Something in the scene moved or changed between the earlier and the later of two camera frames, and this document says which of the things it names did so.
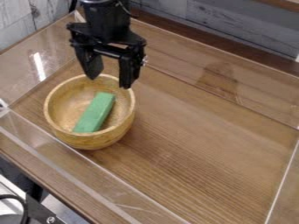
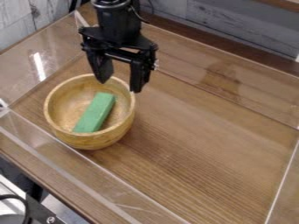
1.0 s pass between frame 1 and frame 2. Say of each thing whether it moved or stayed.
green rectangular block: stayed
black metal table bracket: stayed
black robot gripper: moved
